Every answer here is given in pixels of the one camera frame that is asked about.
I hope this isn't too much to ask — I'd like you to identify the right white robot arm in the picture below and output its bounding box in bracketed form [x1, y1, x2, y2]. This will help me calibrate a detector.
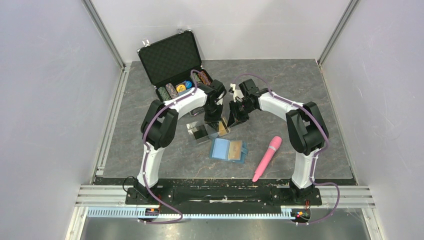
[228, 79, 329, 204]

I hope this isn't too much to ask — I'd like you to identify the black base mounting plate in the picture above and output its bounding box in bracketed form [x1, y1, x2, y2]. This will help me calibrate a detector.
[122, 178, 323, 207]

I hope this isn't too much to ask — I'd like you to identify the black poker chip case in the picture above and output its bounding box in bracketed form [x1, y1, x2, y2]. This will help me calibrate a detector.
[137, 30, 212, 102]

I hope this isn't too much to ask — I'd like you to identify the clear card box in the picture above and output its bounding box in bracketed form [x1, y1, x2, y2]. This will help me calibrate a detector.
[186, 117, 228, 146]

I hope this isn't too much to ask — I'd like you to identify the white cable duct strip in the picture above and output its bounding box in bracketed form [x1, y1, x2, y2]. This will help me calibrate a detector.
[87, 206, 310, 220]

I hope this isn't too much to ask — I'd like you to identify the orange brown chip stack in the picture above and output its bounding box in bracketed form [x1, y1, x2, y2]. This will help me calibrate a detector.
[198, 71, 211, 85]

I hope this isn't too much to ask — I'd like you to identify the blue leather card holder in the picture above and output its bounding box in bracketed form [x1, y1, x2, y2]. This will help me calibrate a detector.
[209, 138, 249, 164]

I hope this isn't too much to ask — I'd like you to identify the pink cylindrical tool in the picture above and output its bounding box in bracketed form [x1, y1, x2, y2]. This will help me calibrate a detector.
[252, 136, 283, 183]

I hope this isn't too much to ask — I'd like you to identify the purple grey chip stack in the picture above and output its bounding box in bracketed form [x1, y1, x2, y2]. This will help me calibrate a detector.
[165, 83, 179, 99]

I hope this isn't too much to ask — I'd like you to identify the yellow dealer chip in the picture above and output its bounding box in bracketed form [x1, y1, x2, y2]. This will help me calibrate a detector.
[175, 83, 187, 93]

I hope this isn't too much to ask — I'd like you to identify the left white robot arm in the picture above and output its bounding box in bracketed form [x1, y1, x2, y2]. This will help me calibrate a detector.
[126, 80, 227, 204]

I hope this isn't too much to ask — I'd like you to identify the gold card stack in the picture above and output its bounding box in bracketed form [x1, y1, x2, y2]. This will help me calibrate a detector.
[217, 119, 231, 137]

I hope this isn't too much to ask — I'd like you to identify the dark green chip stack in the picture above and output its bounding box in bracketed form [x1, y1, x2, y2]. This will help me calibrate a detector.
[157, 86, 172, 102]

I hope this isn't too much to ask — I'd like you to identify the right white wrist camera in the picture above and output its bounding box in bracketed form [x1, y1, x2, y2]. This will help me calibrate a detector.
[228, 83, 243, 102]

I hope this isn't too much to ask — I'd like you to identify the green poker chip stack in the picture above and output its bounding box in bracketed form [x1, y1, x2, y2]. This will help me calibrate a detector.
[190, 73, 202, 85]

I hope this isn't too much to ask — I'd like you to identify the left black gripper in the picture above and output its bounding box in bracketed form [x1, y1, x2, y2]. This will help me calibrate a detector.
[203, 103, 223, 132]

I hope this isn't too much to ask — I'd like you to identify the gold credit card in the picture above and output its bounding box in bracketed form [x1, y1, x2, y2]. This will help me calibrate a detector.
[228, 140, 243, 161]

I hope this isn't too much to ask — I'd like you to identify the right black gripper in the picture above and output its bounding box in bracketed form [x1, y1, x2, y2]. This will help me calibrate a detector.
[227, 99, 256, 128]

